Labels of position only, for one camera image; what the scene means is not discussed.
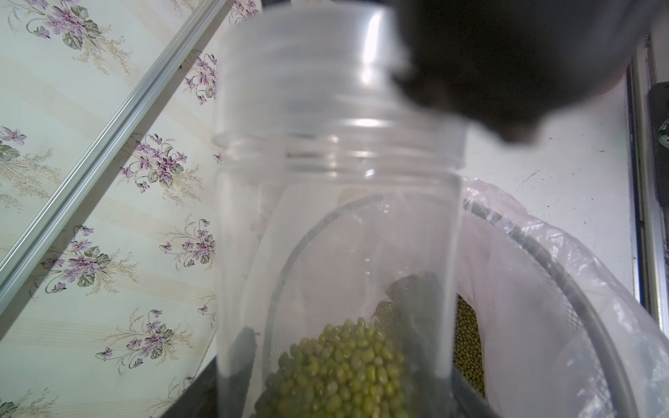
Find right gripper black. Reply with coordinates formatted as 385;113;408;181
392;0;666;143

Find clear jar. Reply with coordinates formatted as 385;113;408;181
214;2;467;417

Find mung beans in bin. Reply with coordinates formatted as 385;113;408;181
453;296;485;398

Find mesh bin with plastic bag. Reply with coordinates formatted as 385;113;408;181
261;180;668;417

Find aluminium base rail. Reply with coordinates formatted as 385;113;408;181
625;35;668;334

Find aluminium frame post left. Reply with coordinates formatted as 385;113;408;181
1;1;233;311

